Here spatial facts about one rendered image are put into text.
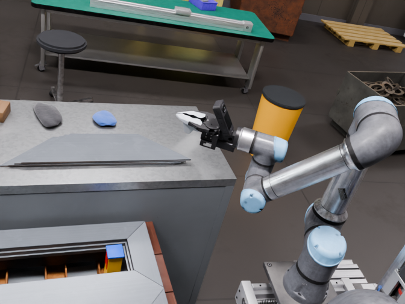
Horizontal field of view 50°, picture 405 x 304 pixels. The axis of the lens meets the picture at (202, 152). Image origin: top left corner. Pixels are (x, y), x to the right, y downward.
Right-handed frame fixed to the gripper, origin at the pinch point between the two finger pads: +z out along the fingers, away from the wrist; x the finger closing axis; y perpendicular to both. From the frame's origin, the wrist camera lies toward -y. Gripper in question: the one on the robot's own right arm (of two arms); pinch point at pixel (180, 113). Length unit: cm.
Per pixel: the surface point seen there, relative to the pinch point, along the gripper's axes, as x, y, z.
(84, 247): -20, 59, 23
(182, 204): 14, 57, -5
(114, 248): -19, 55, 12
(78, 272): -21, 76, 25
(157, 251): -9, 62, -2
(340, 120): 296, 173, -111
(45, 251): -27, 59, 35
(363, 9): 748, 211, -158
